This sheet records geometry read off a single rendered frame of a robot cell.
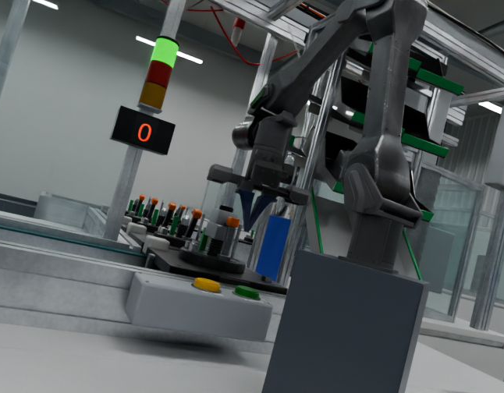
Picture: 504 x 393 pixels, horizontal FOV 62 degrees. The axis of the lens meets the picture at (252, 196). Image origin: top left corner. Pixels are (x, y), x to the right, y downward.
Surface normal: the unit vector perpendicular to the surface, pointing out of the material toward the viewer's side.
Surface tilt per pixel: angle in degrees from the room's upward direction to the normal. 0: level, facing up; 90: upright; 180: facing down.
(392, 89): 81
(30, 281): 90
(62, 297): 90
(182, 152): 90
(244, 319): 90
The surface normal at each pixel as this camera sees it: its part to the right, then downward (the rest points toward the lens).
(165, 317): 0.42, 0.05
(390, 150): 0.59, -0.23
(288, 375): -0.43, -0.17
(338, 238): 0.37, -0.68
